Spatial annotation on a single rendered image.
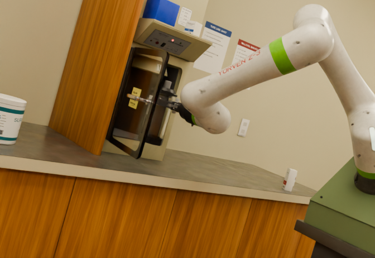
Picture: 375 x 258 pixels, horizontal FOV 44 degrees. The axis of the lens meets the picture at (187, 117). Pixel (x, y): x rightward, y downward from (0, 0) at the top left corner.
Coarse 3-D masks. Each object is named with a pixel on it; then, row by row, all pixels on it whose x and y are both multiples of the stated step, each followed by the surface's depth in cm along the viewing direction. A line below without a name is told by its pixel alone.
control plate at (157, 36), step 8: (152, 32) 185; (160, 32) 186; (152, 40) 189; (160, 40) 190; (168, 40) 191; (176, 40) 192; (184, 40) 193; (160, 48) 194; (168, 48) 195; (176, 48) 196; (184, 48) 198
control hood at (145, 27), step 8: (144, 24) 185; (152, 24) 181; (160, 24) 182; (136, 32) 188; (144, 32) 184; (168, 32) 187; (176, 32) 188; (184, 32) 190; (136, 40) 187; (144, 40) 188; (192, 40) 195; (200, 40) 196; (152, 48) 195; (192, 48) 199; (200, 48) 200; (208, 48) 201; (176, 56) 203; (184, 56) 202; (192, 56) 204
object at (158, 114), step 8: (160, 96) 190; (168, 96) 190; (160, 112) 190; (168, 112) 192; (152, 120) 191; (160, 120) 191; (152, 128) 191; (160, 128) 191; (152, 136) 191; (160, 136) 192
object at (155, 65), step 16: (144, 48) 179; (144, 64) 176; (160, 64) 165; (128, 80) 185; (144, 80) 173; (160, 80) 163; (144, 96) 170; (128, 112) 179; (144, 112) 168; (112, 128) 188; (128, 128) 176; (144, 128) 165; (128, 144) 173
